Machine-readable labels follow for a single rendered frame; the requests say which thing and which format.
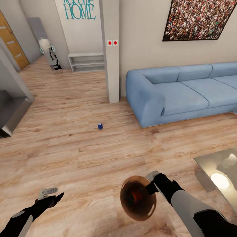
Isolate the trash can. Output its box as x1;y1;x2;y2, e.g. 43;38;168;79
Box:
120;176;157;222

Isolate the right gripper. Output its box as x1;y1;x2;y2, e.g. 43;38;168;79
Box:
145;181;158;195

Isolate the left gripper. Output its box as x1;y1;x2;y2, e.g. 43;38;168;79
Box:
35;193;64;215

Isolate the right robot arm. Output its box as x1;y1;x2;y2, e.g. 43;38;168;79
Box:
145;170;237;237

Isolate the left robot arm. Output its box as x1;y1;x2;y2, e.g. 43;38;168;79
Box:
0;187;64;237

